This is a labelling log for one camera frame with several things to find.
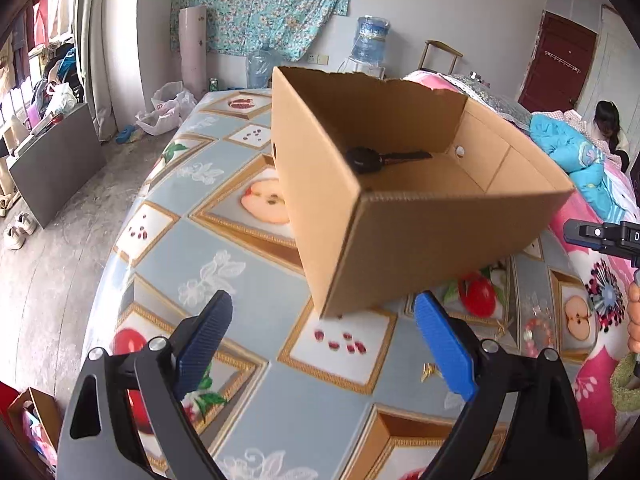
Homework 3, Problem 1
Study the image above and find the pink bead bracelet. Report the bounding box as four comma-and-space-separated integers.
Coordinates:
522, 316, 557, 359

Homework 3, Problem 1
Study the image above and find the white plastic bag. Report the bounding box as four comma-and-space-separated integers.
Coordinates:
136, 81, 196, 136

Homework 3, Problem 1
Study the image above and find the grey board panel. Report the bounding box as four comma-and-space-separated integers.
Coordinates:
9, 103, 106, 229

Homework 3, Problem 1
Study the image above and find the dark red door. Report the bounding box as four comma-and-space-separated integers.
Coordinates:
518, 12, 598, 112

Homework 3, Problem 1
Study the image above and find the gold chain earring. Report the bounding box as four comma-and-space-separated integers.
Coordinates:
420, 363, 442, 382

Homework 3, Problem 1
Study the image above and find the floral wall cloth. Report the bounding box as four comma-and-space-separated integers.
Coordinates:
169, 0, 350, 62

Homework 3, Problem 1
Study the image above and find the brown cardboard box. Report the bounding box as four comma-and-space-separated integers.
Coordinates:
271, 67, 575, 318

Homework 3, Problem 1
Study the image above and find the blue water bottle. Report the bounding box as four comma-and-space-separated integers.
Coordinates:
350, 15, 390, 66

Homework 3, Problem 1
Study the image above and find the right hand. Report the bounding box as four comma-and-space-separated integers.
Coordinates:
627, 283, 640, 354

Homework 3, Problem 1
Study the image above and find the blue quilt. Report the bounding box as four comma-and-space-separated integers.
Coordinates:
528, 113, 626, 223

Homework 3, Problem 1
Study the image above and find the white water dispenser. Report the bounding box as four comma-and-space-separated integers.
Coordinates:
337, 58, 385, 79

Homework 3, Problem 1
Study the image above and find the pink standing air conditioner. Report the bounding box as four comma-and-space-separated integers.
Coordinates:
178, 6, 208, 100

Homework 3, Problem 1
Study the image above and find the fruit pattern tablecloth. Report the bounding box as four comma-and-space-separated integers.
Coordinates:
81, 88, 597, 480

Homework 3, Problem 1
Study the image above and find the spare clear water bottle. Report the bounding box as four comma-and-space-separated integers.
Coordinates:
245, 41, 281, 89

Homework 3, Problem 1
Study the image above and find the black wrist watch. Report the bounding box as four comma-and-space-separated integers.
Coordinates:
344, 146, 433, 174

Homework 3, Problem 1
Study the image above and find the wooden chair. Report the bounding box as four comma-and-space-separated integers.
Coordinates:
418, 39, 463, 75

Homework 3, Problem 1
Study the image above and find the seated person dark hair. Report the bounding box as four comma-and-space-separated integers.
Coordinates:
587, 101, 630, 172

